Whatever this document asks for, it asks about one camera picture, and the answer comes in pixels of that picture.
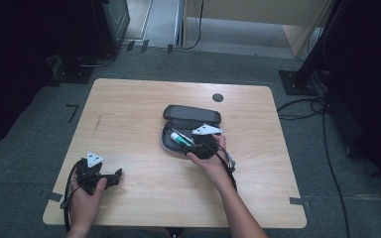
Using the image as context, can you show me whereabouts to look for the black hanging cable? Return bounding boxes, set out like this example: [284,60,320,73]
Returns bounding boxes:
[182,0,205,52]

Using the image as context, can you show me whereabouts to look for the grey floor tape strip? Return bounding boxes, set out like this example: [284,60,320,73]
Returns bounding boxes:
[40,190,64,203]
[289,196,312,209]

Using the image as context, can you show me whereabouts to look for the black floor cables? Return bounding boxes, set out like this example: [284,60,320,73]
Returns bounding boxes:
[276,94,352,238]

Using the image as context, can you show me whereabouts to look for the black cabinet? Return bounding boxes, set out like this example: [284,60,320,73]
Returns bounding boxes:
[91,0,131,60]

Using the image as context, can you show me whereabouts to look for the person's left hand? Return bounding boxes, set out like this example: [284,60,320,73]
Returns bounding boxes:
[68,172,108,232]

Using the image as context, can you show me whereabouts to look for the hand-held gripper cable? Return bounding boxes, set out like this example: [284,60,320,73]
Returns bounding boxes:
[207,142,239,192]
[61,160,87,233]

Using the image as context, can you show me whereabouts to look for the black stand base plate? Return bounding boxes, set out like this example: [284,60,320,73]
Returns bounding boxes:
[50,54,95,85]

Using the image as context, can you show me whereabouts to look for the left hand-held gripper cable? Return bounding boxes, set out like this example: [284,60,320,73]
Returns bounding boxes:
[61,160,87,233]

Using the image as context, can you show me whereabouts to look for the black zip pencil case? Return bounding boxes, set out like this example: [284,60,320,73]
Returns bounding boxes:
[160,104,222,155]

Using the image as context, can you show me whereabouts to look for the black angled floor tape mark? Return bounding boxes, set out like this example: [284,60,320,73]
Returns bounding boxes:
[65,103,80,124]

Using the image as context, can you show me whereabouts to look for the light wooden furniture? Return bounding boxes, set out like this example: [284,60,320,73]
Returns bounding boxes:
[182,0,332,59]

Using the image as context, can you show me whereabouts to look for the right hand-held gripper cable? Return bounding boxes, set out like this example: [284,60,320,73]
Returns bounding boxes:
[207,142,239,192]

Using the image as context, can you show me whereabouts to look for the person's right hand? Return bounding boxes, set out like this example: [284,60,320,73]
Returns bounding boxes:
[187,134,236,186]

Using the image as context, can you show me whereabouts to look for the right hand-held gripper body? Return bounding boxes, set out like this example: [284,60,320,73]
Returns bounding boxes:
[191,123,223,161]

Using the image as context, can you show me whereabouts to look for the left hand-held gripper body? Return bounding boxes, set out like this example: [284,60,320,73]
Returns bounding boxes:
[77,151,109,195]

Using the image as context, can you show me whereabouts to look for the black stand with base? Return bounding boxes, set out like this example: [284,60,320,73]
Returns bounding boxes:
[278,0,346,97]

